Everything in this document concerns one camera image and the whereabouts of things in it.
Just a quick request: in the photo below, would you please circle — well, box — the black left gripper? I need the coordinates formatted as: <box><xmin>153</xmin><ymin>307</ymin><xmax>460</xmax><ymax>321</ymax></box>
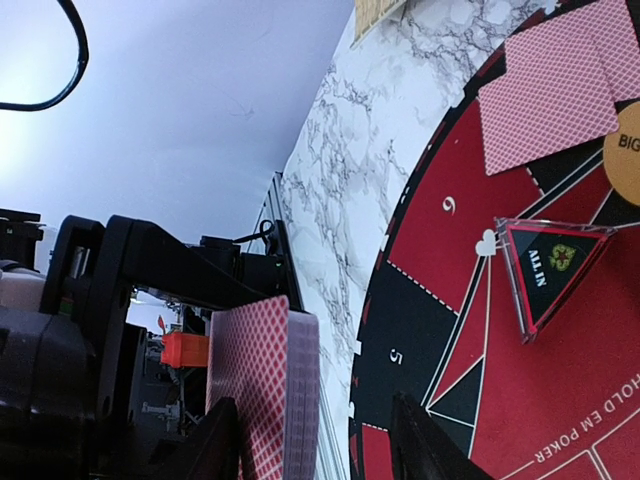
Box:
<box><xmin>40</xmin><ymin>215</ymin><xmax>302</xmax><ymax>479</ymax></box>

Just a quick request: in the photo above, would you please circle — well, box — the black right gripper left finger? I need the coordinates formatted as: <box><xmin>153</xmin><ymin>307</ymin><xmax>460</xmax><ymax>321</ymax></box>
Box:
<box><xmin>154</xmin><ymin>397</ymin><xmax>240</xmax><ymax>480</ymax></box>

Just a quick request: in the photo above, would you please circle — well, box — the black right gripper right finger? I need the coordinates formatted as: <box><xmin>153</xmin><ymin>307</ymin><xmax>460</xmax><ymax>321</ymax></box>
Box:
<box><xmin>389</xmin><ymin>392</ymin><xmax>491</xmax><ymax>480</ymax></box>

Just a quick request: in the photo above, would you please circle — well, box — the red playing card deck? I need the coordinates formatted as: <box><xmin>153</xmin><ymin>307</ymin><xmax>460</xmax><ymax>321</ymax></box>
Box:
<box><xmin>206</xmin><ymin>296</ymin><xmax>321</xmax><ymax>479</ymax></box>

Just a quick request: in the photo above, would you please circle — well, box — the red card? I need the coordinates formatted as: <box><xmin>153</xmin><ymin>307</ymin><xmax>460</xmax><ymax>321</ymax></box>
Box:
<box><xmin>206</xmin><ymin>296</ymin><xmax>289</xmax><ymax>479</ymax></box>
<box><xmin>594</xmin><ymin>0</ymin><xmax>639</xmax><ymax>102</ymax></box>

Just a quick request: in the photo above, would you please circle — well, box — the black triangular all-in marker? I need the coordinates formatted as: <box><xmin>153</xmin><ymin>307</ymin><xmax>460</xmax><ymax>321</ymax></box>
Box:
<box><xmin>495</xmin><ymin>217</ymin><xmax>617</xmax><ymax>344</ymax></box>

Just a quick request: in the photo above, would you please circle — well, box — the orange big blind button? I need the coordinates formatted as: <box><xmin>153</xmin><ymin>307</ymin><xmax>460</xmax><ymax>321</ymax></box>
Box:
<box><xmin>603</xmin><ymin>101</ymin><xmax>640</xmax><ymax>206</ymax></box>

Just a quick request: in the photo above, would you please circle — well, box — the orange object in background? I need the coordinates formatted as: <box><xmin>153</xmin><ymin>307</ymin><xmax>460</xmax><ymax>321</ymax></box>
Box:
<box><xmin>160</xmin><ymin>332</ymin><xmax>209</xmax><ymax>369</ymax></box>

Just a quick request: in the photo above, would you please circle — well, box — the woven bamboo tray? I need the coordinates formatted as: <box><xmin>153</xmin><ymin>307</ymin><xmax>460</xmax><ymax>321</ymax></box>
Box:
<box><xmin>351</xmin><ymin>0</ymin><xmax>406</xmax><ymax>48</ymax></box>

